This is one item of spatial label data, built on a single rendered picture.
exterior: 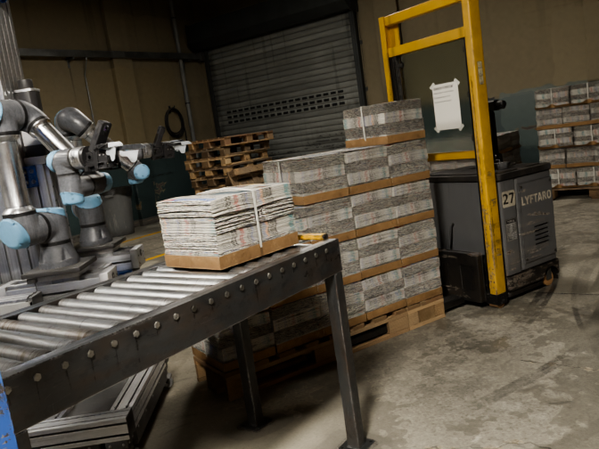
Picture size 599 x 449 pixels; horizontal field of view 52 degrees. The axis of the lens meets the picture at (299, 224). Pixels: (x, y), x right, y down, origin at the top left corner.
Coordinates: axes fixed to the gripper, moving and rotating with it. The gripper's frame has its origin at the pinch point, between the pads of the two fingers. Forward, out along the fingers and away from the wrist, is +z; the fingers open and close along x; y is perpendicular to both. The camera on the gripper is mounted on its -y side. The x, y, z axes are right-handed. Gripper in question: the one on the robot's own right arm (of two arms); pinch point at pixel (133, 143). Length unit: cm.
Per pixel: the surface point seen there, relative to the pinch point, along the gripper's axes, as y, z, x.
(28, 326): 51, -3, 45
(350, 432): 111, 47, -51
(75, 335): 52, 18, 50
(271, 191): 19.0, 35.8, -25.7
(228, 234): 32.1, 28.5, -7.4
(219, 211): 24.5, 28.4, -3.5
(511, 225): 47, 94, -227
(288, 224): 31, 37, -34
